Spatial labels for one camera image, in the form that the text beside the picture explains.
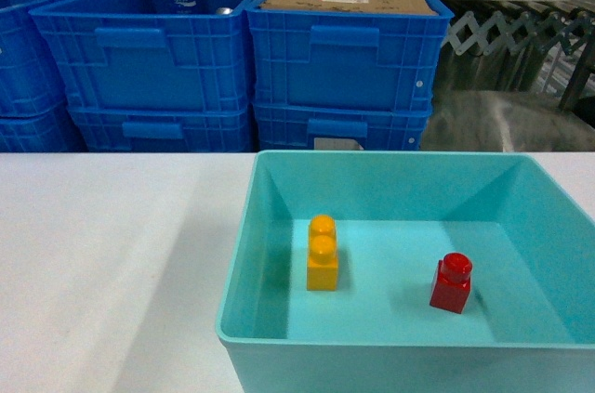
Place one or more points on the red toy block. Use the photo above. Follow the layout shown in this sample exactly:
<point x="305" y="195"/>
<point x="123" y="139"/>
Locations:
<point x="451" y="283"/>

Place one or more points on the yellow toy block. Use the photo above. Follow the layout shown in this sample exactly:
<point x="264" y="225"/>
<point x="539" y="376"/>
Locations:
<point x="322" y="258"/>

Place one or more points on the teal plastic box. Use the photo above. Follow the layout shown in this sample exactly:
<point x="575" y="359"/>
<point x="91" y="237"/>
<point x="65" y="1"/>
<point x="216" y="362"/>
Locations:
<point x="528" y="325"/>

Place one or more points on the blue crate lower right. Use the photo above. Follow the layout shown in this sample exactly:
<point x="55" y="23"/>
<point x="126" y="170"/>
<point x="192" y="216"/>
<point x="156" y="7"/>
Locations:
<point x="296" y="127"/>

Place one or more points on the blue crate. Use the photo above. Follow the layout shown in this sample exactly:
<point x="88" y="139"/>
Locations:
<point x="107" y="130"/>
<point x="296" y="127"/>
<point x="140" y="55"/>
<point x="30" y="81"/>
<point x="50" y="131"/>
<point x="381" y="55"/>

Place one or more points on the blue crate upper right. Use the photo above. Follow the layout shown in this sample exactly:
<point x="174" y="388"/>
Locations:
<point x="381" y="55"/>

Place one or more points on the blue crate lower middle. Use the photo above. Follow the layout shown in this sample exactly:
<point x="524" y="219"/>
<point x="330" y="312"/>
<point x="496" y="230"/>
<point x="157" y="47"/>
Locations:
<point x="107" y="130"/>

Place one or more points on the brown cardboard sheet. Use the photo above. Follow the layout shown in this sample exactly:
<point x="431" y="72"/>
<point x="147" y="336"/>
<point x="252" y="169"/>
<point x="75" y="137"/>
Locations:
<point x="348" y="0"/>

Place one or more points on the blue crate upper middle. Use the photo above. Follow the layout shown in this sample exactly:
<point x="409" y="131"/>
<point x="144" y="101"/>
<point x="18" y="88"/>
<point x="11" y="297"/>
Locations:
<point x="140" y="55"/>

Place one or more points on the blue crate lower left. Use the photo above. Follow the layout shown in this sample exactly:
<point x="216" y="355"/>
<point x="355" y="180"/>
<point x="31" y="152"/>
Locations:
<point x="50" y="131"/>

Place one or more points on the blue crate upper left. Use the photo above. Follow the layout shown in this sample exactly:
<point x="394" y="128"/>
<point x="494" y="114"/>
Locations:
<point x="30" y="81"/>

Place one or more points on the expandable roller conveyor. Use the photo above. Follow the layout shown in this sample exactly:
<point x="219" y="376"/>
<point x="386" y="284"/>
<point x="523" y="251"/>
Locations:
<point x="471" y="34"/>

